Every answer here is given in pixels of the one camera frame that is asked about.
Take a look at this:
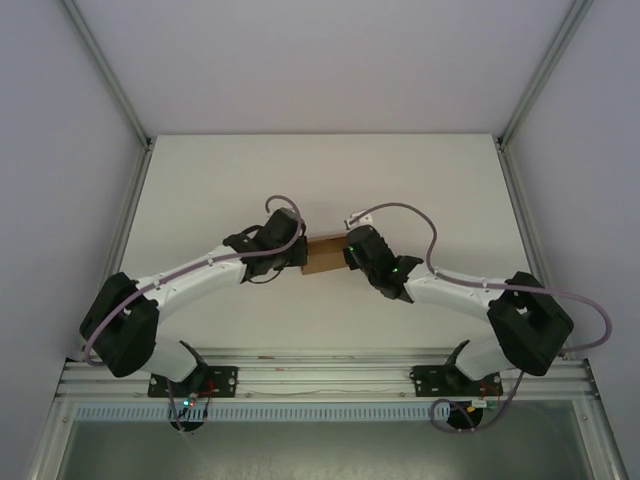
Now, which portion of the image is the brown cardboard box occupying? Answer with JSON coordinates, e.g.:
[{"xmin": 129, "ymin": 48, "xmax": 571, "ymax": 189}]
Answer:
[{"xmin": 299, "ymin": 231, "xmax": 350, "ymax": 277}]

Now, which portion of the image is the grey metal sheet panel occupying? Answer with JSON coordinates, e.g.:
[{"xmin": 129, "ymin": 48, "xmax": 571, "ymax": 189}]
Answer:
[{"xmin": 53, "ymin": 403, "xmax": 607, "ymax": 480}]

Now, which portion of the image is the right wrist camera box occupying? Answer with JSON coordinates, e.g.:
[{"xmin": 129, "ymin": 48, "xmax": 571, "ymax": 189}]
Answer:
[{"xmin": 342, "ymin": 210, "xmax": 375, "ymax": 229}]

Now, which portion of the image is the aluminium mounting rail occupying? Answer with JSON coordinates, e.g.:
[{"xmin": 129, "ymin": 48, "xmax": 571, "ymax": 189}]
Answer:
[{"xmin": 53, "ymin": 348, "xmax": 599, "ymax": 402}]

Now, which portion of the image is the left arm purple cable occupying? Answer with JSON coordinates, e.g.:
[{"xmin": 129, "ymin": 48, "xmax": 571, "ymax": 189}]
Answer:
[{"xmin": 82, "ymin": 194, "xmax": 307, "ymax": 437}]

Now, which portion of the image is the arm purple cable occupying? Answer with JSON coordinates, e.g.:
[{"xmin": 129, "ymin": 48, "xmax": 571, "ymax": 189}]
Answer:
[
  {"xmin": 82, "ymin": 194, "xmax": 307, "ymax": 437},
  {"xmin": 343, "ymin": 201, "xmax": 615, "ymax": 434}
]

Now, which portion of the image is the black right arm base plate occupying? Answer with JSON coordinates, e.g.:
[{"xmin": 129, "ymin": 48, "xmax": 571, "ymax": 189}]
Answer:
[{"xmin": 406, "ymin": 364, "xmax": 504, "ymax": 399}]

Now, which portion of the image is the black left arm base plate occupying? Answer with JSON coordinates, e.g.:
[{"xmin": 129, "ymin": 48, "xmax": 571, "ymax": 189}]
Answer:
[{"xmin": 146, "ymin": 365, "xmax": 239, "ymax": 399}]

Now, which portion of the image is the aluminium table side rail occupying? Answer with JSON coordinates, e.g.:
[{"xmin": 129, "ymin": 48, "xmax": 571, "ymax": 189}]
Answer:
[
  {"xmin": 27, "ymin": 142, "xmax": 154, "ymax": 480},
  {"xmin": 495, "ymin": 142, "xmax": 630, "ymax": 480}
]

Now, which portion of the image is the grey slotted cable duct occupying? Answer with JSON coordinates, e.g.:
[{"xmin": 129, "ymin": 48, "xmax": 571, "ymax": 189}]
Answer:
[{"xmin": 73, "ymin": 404, "xmax": 501, "ymax": 422}]

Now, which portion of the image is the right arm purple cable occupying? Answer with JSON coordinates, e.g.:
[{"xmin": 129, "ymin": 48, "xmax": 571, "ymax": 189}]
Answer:
[{"xmin": 343, "ymin": 201, "xmax": 615, "ymax": 434}]

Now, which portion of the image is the aluminium frame post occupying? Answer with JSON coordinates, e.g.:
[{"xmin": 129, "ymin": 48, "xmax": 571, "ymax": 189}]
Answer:
[
  {"xmin": 62, "ymin": 0, "xmax": 153, "ymax": 149},
  {"xmin": 497, "ymin": 0, "xmax": 596, "ymax": 149}
]

